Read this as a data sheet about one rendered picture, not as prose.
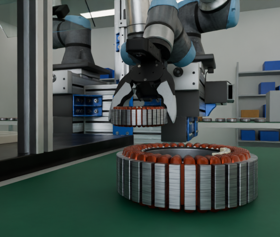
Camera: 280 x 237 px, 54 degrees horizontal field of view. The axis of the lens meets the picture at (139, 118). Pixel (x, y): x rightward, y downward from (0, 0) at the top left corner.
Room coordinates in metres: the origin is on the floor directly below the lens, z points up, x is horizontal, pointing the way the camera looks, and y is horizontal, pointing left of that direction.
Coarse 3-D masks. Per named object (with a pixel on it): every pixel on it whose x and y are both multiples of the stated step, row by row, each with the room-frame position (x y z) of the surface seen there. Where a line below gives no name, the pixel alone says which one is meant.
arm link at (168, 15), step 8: (152, 0) 0.70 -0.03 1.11; (160, 0) 0.67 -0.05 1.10; (168, 0) 0.67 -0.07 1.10; (152, 8) 0.67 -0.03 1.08; (160, 8) 0.66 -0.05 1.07; (168, 8) 0.66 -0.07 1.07; (176, 8) 0.68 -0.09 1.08; (152, 16) 0.65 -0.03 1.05; (160, 16) 0.65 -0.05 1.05; (168, 16) 0.65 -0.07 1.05; (176, 16) 0.68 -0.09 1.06; (168, 24) 0.64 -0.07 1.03; (176, 24) 0.68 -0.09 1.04; (176, 32) 0.69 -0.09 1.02
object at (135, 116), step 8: (112, 112) 0.51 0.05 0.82; (120, 112) 0.50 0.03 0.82; (128, 112) 0.49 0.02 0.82; (136, 112) 0.49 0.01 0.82; (144, 112) 0.49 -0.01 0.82; (152, 112) 0.49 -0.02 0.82; (160, 112) 0.50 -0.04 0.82; (112, 120) 0.51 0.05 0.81; (120, 120) 0.50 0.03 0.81; (128, 120) 0.49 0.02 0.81; (136, 120) 0.49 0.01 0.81; (144, 120) 0.49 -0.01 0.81; (152, 120) 0.49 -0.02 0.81; (160, 120) 0.50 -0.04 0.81
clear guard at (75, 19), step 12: (0, 0) 0.59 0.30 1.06; (12, 0) 0.59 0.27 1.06; (60, 0) 0.57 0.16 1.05; (72, 0) 0.56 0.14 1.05; (84, 0) 0.55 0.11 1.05; (0, 12) 0.62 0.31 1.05; (12, 12) 0.61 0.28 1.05; (60, 12) 0.59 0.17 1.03; (72, 12) 0.58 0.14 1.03; (84, 12) 0.57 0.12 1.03; (0, 24) 0.65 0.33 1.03; (12, 24) 0.64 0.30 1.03; (60, 24) 0.61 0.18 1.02; (72, 24) 0.60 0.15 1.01; (84, 24) 0.59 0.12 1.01; (12, 36) 0.66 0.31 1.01
